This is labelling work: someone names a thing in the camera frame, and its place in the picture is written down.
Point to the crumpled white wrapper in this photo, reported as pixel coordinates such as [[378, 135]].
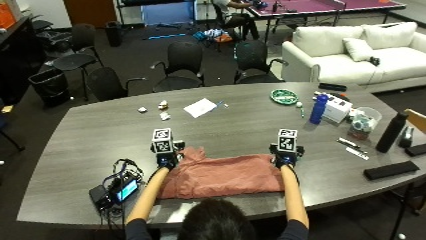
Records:
[[165, 116]]

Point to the black cylindrical bin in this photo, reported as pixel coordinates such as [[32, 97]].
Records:
[[114, 33]]

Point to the orange box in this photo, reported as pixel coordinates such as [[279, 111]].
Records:
[[7, 16]]

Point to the brown door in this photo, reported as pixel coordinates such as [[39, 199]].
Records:
[[91, 11]]

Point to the blue pen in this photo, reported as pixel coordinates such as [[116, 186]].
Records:
[[220, 103]]

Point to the black power box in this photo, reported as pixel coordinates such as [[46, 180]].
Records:
[[99, 196]]

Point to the right glove marker cube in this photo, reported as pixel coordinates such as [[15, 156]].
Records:
[[288, 140]]

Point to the person's left hand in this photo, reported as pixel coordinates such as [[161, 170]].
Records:
[[167, 160]]

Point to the black rectangular block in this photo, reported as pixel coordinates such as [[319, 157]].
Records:
[[417, 150]]

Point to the black office chair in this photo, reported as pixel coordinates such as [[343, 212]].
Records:
[[184, 58], [104, 83], [82, 40], [48, 36], [252, 56]]

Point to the black device with blue screen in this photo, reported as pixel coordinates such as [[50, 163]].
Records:
[[126, 190]]

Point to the black trash bin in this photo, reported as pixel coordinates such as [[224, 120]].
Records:
[[50, 86]]

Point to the the person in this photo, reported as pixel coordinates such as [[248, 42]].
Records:
[[138, 230]]

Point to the white sofa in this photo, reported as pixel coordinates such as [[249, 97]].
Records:
[[347, 68]]

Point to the white paper sheet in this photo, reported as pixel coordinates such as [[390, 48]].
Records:
[[200, 107]]

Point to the left glove marker cube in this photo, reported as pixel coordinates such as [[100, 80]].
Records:
[[163, 140]]

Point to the large white cushion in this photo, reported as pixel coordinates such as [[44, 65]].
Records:
[[390, 35]]

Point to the green patterned plate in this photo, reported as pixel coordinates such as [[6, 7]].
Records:
[[284, 96]]

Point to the flat black case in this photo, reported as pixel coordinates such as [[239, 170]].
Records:
[[332, 87]]

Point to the purple table-tennis table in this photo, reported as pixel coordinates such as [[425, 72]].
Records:
[[320, 6]]

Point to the person's right hand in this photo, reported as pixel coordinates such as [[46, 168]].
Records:
[[285, 160]]

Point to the white cardboard box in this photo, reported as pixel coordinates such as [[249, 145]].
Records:
[[337, 109]]

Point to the salmon pink cloth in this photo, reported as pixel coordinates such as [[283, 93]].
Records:
[[217, 178]]

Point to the small white cube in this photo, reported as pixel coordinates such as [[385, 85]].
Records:
[[143, 109]]

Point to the white ruler strip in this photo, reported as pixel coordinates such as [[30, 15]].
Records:
[[357, 153]]

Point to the blue water bottle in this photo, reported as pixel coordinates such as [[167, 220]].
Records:
[[319, 110]]

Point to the black cabinet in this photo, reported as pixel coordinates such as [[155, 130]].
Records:
[[18, 56]]

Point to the pile of colourful bags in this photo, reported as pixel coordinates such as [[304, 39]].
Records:
[[213, 35]]

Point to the black controller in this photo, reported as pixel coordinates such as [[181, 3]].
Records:
[[374, 61]]

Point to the small white cushion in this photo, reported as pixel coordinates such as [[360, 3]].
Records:
[[357, 49]]

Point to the long black pouch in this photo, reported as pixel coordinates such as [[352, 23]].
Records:
[[392, 170]]

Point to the glove marker cube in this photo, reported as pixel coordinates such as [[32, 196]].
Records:
[[288, 140], [163, 140]]

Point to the blue board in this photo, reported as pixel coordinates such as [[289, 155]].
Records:
[[168, 12]]

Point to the small white and brown packet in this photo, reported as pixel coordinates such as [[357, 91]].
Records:
[[163, 105]]

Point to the black and red marker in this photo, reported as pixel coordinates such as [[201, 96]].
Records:
[[339, 95]]

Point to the clear plastic container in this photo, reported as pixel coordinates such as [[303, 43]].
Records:
[[365, 122]]

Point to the black and white pen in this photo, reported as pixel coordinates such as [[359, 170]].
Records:
[[348, 142]]

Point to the black water bottle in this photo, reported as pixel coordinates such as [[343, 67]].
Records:
[[392, 133]]

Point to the wooden chair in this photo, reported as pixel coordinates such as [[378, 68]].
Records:
[[417, 120]]

